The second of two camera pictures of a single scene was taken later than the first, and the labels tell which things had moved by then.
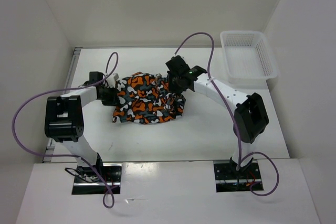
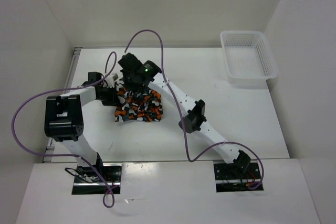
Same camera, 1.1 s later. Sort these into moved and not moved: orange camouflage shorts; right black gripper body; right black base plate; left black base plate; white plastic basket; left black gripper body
Moved: orange camouflage shorts; right black gripper body
Not moved: white plastic basket; right black base plate; left black gripper body; left black base plate
